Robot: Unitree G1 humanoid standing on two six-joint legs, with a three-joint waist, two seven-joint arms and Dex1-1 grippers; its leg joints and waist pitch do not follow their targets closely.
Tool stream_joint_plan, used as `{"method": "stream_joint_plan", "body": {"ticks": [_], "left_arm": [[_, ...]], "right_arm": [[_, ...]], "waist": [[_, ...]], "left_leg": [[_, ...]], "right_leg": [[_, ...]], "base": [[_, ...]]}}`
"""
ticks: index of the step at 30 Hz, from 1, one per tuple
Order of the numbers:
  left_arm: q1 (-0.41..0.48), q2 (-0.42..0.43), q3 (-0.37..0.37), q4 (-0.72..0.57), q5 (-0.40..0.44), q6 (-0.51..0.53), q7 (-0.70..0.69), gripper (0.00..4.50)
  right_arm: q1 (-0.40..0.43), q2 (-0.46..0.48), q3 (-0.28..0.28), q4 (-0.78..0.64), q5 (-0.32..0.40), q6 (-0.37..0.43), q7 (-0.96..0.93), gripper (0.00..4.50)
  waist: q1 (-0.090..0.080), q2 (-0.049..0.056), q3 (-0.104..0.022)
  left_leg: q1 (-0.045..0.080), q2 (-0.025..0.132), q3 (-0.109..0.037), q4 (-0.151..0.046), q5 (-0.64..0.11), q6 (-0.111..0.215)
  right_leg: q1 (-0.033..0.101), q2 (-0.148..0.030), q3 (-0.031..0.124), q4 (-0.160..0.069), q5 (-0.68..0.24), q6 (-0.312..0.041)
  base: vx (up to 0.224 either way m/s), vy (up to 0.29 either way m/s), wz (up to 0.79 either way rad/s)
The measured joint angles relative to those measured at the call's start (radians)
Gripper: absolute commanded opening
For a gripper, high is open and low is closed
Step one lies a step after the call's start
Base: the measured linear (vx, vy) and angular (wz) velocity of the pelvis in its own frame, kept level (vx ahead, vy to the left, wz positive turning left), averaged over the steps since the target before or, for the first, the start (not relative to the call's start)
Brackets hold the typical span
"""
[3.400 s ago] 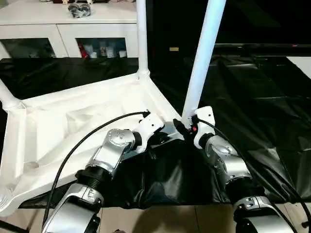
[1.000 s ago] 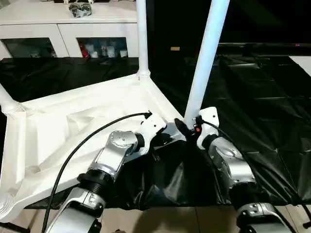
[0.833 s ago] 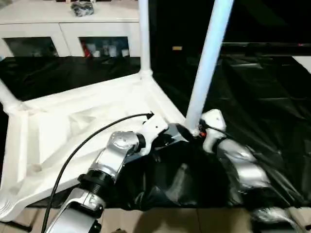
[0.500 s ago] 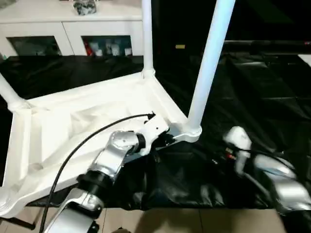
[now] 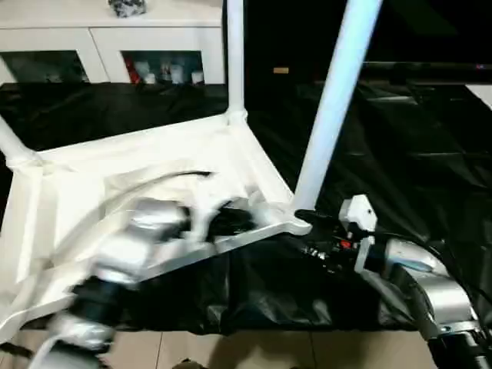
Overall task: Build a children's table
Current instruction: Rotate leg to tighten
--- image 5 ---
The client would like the white plastic table leg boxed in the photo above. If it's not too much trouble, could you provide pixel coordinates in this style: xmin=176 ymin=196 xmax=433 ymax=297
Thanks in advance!
xmin=0 ymin=117 xmax=42 ymax=166
xmin=224 ymin=0 xmax=248 ymax=121
xmin=292 ymin=0 xmax=385 ymax=211

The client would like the white plastic table top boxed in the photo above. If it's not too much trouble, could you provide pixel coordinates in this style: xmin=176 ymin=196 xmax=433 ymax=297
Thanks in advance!
xmin=0 ymin=109 xmax=313 ymax=330

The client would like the black glossy mat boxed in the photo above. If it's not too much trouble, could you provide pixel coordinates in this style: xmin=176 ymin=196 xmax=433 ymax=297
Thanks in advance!
xmin=0 ymin=80 xmax=492 ymax=334

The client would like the black television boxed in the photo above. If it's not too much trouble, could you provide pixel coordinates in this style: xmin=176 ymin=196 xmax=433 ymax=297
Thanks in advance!
xmin=363 ymin=61 xmax=492 ymax=84

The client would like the white sideboard surface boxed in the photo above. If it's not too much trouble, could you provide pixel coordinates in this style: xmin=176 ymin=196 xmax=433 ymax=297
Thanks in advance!
xmin=464 ymin=84 xmax=492 ymax=108

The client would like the black bundle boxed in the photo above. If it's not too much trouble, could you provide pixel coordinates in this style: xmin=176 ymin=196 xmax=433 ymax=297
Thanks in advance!
xmin=109 ymin=0 xmax=149 ymax=18

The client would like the white glass-door cabinet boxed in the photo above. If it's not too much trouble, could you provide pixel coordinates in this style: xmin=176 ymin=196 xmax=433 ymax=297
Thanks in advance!
xmin=0 ymin=0 xmax=226 ymax=85

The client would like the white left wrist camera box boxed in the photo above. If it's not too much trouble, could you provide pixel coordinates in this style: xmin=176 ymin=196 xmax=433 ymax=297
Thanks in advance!
xmin=184 ymin=191 xmax=231 ymax=247

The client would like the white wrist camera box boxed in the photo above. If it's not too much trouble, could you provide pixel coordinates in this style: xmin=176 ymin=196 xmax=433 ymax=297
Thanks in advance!
xmin=340 ymin=194 xmax=380 ymax=278
xmin=184 ymin=191 xmax=231 ymax=247

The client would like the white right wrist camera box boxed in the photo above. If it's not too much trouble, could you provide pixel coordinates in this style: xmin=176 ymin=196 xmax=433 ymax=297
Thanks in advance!
xmin=340 ymin=194 xmax=380 ymax=278

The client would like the black metal table frame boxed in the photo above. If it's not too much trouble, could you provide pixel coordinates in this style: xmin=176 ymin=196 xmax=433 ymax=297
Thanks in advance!
xmin=0 ymin=340 xmax=34 ymax=358

